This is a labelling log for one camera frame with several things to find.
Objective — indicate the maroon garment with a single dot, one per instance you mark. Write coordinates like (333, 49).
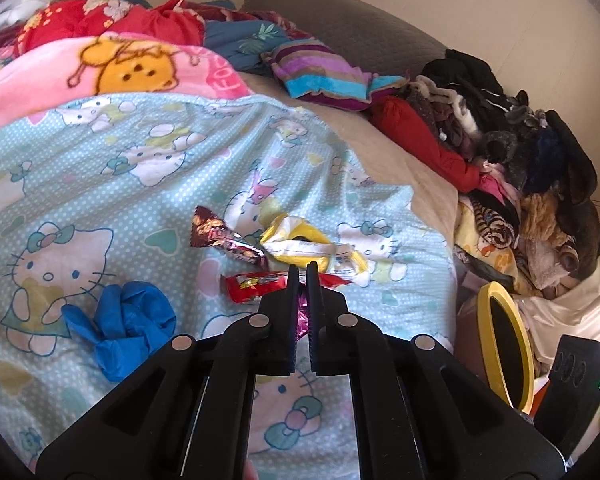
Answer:
(445, 120)

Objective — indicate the pink bear print blanket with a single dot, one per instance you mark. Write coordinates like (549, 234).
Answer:
(55, 75)

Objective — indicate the light blue cat print blanket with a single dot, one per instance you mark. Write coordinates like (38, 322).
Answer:
(155, 185)

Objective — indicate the white cloth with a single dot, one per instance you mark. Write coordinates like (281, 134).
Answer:
(20, 5)

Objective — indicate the magenta foil wrapper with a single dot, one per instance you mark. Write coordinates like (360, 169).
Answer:
(304, 315)

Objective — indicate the grey fuzzy garment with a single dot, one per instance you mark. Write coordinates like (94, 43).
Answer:
(505, 150)

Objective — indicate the brown candy wrapper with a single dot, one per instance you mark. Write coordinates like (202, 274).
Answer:
(210, 230)

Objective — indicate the brown striped knit scarf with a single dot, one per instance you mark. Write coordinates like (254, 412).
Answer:
(495, 227)

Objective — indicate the yellow white snack packet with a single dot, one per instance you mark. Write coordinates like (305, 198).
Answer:
(300, 247)

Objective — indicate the yellow rimmed black trash bin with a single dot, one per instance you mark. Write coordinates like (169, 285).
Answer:
(486, 320)

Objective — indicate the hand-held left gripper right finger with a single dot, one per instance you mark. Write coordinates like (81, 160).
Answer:
(314, 300)

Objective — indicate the purple striped pillow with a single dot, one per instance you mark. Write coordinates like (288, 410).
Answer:
(320, 75)

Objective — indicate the blue leaf print blanket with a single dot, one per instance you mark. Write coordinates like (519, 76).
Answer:
(240, 37)

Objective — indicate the yellow cat print blanket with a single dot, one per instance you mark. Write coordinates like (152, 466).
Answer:
(485, 260)

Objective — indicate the blue rubber glove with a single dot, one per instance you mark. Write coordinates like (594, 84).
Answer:
(130, 320)

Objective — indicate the black jacket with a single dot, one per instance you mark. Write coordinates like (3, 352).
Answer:
(465, 75)

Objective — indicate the beige bed sheet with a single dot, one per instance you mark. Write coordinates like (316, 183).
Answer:
(380, 160)

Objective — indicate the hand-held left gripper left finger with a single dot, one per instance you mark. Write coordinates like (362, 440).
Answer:
(292, 300)

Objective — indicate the tan plush coat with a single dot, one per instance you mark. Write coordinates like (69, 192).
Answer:
(545, 220)

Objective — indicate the grey quilted headboard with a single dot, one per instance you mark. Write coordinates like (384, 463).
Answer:
(350, 25)

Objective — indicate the ivory satin cloth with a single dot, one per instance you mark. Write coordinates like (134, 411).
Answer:
(575, 305)

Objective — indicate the red floral blanket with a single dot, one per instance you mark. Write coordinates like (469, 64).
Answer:
(65, 20)

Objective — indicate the red snack wrapper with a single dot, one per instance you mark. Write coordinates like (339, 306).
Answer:
(245, 285)

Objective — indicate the red padded jacket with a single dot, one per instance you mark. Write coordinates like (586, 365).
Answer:
(420, 140)

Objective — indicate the dark brown plush coat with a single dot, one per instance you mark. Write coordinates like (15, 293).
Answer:
(580, 175)

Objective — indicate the pink garment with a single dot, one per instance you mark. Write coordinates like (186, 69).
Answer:
(495, 185)

